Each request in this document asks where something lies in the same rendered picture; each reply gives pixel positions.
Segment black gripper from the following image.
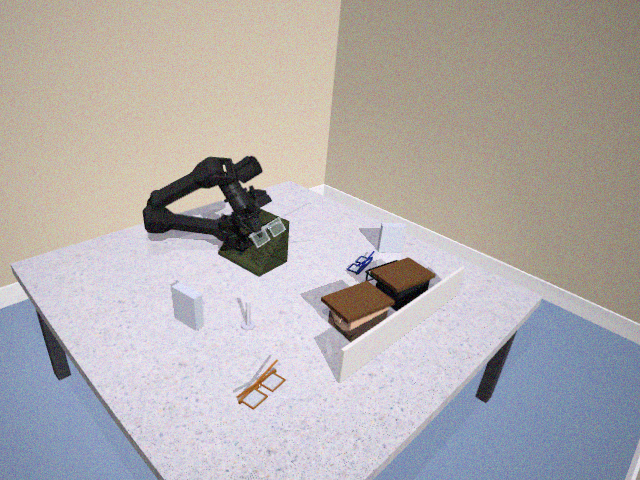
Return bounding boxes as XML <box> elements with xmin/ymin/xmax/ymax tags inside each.
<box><xmin>222</xmin><ymin>186</ymin><xmax>272</xmax><ymax>233</ymax></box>

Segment brown-framed glasses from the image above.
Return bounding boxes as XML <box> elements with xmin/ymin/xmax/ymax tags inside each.
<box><xmin>236</xmin><ymin>360</ymin><xmax>286</xmax><ymax>410</ymax></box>

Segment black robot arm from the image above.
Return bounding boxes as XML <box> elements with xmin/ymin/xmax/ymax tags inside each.
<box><xmin>142</xmin><ymin>156</ymin><xmax>262</xmax><ymax>256</ymax></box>

